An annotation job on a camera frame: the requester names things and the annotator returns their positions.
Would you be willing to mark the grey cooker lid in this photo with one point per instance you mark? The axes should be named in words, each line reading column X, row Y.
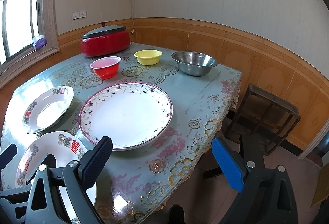
column 104, row 30

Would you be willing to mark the red plastic bowl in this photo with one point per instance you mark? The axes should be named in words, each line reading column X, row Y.
column 106, row 67

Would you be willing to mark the large floral rimmed plate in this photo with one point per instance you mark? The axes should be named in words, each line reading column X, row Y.
column 132, row 114

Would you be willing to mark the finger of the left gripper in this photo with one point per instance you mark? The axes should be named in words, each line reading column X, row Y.
column 7, row 155

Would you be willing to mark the white wall socket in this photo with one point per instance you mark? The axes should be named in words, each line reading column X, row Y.
column 79, row 14

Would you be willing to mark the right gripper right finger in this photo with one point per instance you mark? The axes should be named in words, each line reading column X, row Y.
column 264, row 195

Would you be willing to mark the purple cloth on sill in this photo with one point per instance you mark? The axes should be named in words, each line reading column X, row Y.
column 39, row 42

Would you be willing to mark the yellow plastic bowl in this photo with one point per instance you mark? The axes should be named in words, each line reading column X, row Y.
column 148, row 56

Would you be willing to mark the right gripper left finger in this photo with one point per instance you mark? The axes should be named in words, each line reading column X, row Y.
column 45, row 203

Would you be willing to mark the window with frame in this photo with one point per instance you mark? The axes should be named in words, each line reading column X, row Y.
column 21, row 20

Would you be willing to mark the white deep plate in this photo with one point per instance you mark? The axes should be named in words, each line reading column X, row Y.
column 62, row 145
column 47, row 109

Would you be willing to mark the red electric cooker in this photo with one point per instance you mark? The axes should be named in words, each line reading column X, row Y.
column 105, row 44

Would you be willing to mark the dark wooden stool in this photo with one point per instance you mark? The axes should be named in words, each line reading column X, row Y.
column 269, row 113

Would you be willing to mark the floral blue tablecloth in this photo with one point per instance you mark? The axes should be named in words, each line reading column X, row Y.
column 134, row 184

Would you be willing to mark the stainless steel bowl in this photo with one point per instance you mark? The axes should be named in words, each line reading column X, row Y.
column 194, row 63

